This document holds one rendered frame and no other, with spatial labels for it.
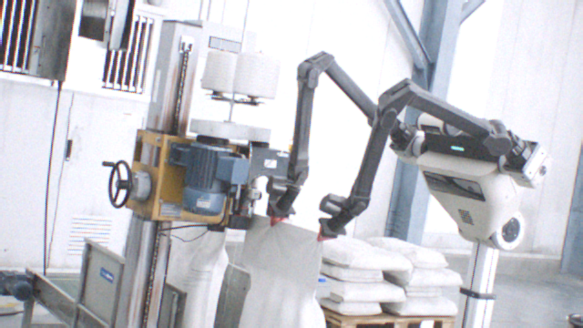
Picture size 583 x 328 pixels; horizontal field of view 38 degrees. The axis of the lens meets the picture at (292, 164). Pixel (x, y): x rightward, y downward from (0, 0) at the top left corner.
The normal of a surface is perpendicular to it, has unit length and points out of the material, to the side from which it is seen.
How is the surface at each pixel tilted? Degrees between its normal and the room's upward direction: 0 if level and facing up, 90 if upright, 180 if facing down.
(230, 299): 90
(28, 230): 90
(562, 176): 90
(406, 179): 90
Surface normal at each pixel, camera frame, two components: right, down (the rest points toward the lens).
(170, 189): 0.57, 0.14
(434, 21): -0.80, -0.10
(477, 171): -0.41, -0.83
